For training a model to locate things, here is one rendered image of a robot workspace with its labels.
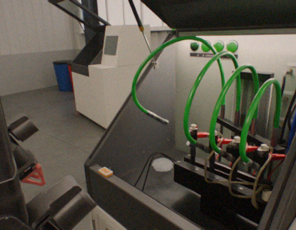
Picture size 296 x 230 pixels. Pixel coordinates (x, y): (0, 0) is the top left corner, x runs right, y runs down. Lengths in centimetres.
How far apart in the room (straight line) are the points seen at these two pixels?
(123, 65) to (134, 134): 262
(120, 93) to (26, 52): 427
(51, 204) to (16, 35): 711
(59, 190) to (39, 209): 4
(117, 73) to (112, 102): 44
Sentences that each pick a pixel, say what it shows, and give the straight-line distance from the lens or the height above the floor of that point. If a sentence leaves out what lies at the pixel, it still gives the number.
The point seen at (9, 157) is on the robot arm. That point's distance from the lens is 36.
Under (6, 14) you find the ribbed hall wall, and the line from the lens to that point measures 737.
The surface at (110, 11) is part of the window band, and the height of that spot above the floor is 196.
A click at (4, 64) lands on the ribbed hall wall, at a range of 728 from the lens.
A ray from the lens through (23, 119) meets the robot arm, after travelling 80.
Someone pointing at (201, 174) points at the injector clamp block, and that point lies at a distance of 89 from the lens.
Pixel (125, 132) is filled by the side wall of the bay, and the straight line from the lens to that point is 108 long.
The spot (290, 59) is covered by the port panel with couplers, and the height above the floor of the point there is 134.
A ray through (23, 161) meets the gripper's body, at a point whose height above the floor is 109.
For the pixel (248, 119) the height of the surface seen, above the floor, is 124.
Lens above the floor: 145
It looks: 18 degrees down
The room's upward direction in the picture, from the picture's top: 2 degrees counter-clockwise
